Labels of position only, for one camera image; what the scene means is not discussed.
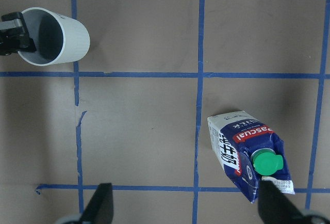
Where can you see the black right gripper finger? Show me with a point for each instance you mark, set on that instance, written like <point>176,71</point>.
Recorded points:
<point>275,207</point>
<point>15,22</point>
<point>100,207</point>

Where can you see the white mug pink rim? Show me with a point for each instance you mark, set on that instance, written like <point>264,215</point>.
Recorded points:
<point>57,38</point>

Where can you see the blue white milk carton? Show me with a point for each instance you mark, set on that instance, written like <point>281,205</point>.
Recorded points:
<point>249,151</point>

